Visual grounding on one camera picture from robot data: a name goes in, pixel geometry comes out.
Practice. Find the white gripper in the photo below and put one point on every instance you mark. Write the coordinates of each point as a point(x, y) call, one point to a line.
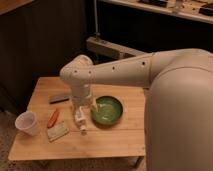
point(81, 95)

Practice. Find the white bottle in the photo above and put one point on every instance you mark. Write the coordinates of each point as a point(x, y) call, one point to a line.
point(80, 119)

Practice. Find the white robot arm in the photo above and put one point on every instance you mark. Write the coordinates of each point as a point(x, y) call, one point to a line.
point(178, 119)

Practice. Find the green bowl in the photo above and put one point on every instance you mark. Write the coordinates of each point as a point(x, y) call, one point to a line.
point(109, 110)

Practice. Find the wooden table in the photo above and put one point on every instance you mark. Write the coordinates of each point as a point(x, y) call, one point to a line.
point(123, 139)

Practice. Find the dark grey rectangular block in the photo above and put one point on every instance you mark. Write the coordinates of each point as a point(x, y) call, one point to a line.
point(58, 99)

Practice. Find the beige sponge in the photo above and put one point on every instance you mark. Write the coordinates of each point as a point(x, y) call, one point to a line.
point(57, 131)

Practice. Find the orange carrot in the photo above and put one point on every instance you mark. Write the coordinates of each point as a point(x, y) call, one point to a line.
point(53, 118)

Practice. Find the grey metal beam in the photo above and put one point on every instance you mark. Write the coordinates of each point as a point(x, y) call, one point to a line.
point(109, 49)

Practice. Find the clear plastic cup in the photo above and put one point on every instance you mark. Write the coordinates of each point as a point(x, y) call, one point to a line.
point(27, 123)

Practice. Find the background shelf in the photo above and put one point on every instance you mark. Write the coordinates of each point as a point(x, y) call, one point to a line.
point(187, 9)

